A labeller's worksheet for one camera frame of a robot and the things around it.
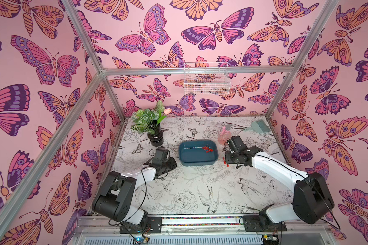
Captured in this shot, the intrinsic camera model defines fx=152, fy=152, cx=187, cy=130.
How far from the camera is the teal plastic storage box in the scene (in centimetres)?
96

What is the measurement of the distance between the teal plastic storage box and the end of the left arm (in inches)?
5.7

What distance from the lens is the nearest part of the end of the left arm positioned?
70cm
